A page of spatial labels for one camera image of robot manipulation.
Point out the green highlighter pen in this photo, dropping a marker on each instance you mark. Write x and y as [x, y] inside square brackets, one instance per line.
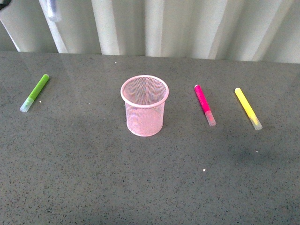
[35, 92]

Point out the pink highlighter pen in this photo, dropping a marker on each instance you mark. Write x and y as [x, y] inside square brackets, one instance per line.
[205, 106]

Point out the purple highlighter pen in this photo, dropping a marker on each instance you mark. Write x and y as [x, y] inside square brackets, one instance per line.
[52, 10]

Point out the white pleated curtain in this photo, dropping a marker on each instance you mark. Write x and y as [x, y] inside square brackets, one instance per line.
[245, 30]

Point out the pink mesh cup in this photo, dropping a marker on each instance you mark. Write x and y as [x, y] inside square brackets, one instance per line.
[144, 97]

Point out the yellow highlighter pen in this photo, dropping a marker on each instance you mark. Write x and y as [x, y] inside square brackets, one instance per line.
[248, 109]

